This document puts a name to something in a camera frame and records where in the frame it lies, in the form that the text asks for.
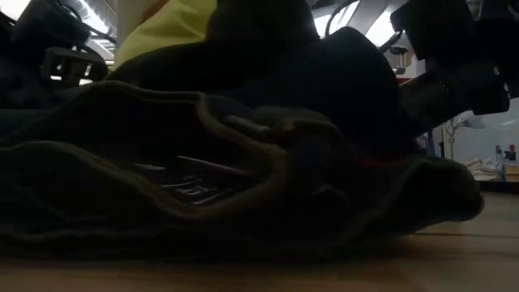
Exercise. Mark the stack of folded cloths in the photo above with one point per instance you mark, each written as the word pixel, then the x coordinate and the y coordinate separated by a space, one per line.
pixel 480 170

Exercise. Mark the yellow-green shirt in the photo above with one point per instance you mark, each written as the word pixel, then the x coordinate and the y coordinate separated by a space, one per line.
pixel 170 28

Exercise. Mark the dark denim jeans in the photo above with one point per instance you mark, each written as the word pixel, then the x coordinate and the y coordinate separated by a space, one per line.
pixel 162 170

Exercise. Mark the white multi-head lamp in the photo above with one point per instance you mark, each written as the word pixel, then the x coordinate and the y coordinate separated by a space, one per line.
pixel 458 130

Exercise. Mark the black aluminium table frame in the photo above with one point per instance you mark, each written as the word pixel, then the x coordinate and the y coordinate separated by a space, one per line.
pixel 498 186

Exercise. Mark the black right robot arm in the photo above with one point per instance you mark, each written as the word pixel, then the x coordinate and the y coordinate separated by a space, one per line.
pixel 478 16

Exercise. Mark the small bottles group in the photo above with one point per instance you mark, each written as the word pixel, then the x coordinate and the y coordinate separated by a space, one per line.
pixel 507 160

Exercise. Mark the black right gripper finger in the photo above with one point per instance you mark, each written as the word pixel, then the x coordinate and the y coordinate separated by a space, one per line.
pixel 425 103

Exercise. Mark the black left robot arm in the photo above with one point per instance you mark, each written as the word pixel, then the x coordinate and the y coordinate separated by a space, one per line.
pixel 40 24

